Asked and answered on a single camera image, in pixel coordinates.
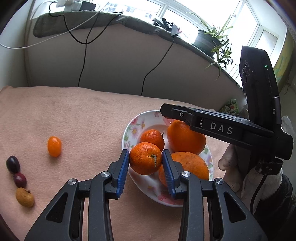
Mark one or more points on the wall map poster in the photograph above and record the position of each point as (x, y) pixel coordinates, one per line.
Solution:
(284, 63)

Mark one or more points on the black laptop on sill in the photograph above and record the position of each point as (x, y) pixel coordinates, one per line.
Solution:
(168, 26)

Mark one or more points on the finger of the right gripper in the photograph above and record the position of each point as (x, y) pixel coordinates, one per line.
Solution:
(178, 112)

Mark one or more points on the mandarin orange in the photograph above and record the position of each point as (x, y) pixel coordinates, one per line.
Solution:
(154, 137)

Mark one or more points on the smooth large orange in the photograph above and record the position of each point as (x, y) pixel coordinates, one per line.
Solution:
(182, 139)

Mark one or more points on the brown longan with stem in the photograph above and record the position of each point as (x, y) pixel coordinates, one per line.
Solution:
(25, 198)

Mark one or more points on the pink table cloth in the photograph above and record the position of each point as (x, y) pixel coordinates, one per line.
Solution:
(90, 125)

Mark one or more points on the small orange kumquat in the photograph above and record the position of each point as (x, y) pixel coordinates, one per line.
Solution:
(54, 146)

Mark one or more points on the black camera box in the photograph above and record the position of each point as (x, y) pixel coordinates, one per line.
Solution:
(260, 87)

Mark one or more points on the green snack bag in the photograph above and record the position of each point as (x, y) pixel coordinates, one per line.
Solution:
(230, 108)

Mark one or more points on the grey green sill cloth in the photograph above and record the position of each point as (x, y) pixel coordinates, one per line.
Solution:
(52, 24)

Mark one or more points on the rough large orange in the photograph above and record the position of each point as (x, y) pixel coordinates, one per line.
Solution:
(193, 163)

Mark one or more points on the gloved right hand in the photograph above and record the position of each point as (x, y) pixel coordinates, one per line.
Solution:
(244, 185)

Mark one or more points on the floral white plate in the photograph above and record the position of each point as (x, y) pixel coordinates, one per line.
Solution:
(150, 185)

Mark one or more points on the white power strip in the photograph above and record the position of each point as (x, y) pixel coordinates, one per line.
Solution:
(69, 5)

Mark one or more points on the small dark red plum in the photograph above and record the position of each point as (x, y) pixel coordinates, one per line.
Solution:
(20, 180)

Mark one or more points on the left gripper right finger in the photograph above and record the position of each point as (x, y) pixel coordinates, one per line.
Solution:
(229, 218)

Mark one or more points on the mandarin with stem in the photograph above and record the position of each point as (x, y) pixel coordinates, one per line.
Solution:
(145, 158)

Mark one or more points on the potted spider plant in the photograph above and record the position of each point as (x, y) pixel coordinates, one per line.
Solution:
(214, 42)

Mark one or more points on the black power adapter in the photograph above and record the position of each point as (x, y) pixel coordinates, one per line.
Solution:
(87, 6)

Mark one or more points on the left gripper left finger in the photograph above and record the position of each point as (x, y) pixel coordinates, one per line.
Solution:
(62, 219)

